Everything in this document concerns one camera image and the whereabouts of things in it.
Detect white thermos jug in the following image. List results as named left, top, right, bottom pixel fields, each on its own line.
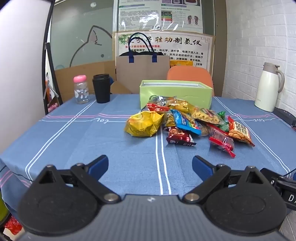
left=255, top=62, right=285, bottom=113

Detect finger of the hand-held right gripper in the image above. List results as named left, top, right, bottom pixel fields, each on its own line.
left=260, top=168, right=281, bottom=184

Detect black metal stand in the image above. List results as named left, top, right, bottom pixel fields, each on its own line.
left=42, top=0, right=64, bottom=115

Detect red crumpled bag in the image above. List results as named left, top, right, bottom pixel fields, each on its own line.
left=5, top=218, right=22, bottom=235

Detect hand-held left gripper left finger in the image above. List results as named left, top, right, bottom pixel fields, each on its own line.
left=32, top=155, right=121, bottom=205

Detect black travel cup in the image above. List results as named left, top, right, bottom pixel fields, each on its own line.
left=92, top=74, right=111, bottom=104

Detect light green cardboard box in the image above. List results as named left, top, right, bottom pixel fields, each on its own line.
left=139, top=80, right=213, bottom=110

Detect laminated wall poster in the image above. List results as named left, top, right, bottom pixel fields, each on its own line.
left=114, top=0, right=203, bottom=33

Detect dark cloth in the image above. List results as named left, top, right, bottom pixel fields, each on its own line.
left=119, top=51, right=163, bottom=57

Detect open cardboard box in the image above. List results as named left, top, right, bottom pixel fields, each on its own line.
left=55, top=61, right=132, bottom=103

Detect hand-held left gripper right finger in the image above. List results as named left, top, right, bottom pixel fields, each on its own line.
left=182, top=155, right=266, bottom=205

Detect yellow bag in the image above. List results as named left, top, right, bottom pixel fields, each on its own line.
left=170, top=59, right=196, bottom=67

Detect cat outline decal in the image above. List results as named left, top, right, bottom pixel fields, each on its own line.
left=69, top=25, right=114, bottom=67

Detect orange chair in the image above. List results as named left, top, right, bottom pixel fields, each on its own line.
left=167, top=66, right=214, bottom=96

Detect clear bottle with pink lid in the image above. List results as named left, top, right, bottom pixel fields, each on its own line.
left=73, top=75, right=90, bottom=104

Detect wall poster with black lettering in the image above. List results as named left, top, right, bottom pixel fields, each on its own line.
left=112, top=32, right=215, bottom=77

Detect green candy wrapper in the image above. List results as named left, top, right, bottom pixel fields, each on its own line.
left=216, top=111, right=230, bottom=133

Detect pile of assorted snack packets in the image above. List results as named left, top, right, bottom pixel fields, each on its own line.
left=124, top=95, right=255, bottom=159

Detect blue striped tablecloth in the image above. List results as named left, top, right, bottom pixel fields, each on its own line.
left=0, top=94, right=296, bottom=209

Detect brown paper bag blue handles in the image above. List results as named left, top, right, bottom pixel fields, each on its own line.
left=116, top=32, right=170, bottom=94

